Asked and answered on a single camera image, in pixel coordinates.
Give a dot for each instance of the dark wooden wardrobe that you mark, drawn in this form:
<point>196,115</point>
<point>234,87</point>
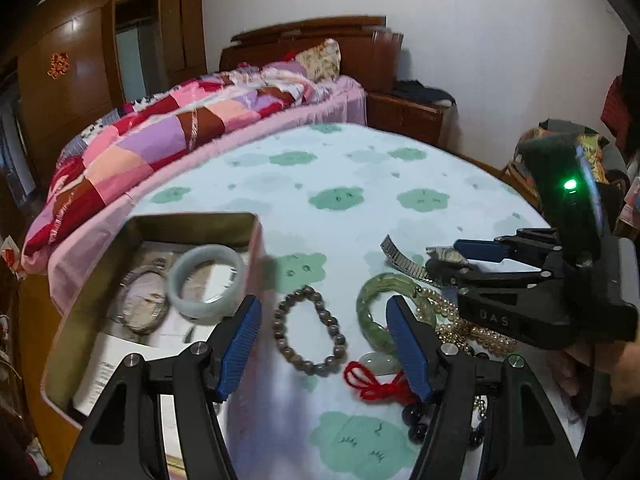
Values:
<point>54,110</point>

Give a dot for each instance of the floral pillow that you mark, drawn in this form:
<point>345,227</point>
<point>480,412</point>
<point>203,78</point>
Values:
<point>322,62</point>

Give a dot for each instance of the hanging dark clothes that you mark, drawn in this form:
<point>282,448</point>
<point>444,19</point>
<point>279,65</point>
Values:
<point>620,113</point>

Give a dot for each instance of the green jade bangle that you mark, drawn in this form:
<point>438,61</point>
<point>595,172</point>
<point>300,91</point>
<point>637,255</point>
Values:
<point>371,306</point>

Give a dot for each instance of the silver bangle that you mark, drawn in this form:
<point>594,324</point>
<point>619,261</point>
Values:
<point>142,303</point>

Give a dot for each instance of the silver wristwatch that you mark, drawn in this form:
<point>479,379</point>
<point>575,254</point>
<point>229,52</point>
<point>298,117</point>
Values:
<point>417,270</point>

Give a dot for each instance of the wooden bed with pink sheet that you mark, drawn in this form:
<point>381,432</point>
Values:
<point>370,52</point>

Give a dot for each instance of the red cord jade pendant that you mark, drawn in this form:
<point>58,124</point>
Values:
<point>371,390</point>

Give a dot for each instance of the wooden nightstand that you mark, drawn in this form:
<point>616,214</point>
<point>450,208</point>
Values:
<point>421,122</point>

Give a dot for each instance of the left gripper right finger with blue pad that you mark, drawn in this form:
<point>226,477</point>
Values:
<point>524,439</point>

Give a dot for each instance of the colourful patterned cushion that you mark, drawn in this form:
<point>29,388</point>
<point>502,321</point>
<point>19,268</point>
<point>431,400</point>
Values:
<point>554,144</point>

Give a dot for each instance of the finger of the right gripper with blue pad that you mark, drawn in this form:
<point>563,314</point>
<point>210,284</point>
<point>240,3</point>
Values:
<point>525,246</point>
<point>472,275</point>

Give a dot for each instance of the patchwork quilt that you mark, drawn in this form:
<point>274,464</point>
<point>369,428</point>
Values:
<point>105,161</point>

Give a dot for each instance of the right hand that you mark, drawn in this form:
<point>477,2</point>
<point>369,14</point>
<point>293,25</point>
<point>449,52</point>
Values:
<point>619,360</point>

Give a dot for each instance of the paper leaflet in tin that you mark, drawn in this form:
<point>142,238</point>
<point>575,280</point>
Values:
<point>145,359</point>

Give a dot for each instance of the pale jade bangle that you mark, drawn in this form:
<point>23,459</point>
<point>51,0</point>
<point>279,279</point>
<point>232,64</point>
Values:
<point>204,284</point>

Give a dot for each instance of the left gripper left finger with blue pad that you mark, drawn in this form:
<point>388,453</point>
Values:
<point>240,344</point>

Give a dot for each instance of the red double happiness decoration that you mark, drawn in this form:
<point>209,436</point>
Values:
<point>59,65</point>

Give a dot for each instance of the cloud pattern tablecloth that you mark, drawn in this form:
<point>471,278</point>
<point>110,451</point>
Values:
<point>326,197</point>

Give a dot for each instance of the pink metal tin box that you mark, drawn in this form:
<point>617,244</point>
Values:
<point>150,355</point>

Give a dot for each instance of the dark clothes on nightstand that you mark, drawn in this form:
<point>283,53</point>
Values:
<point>414,91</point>

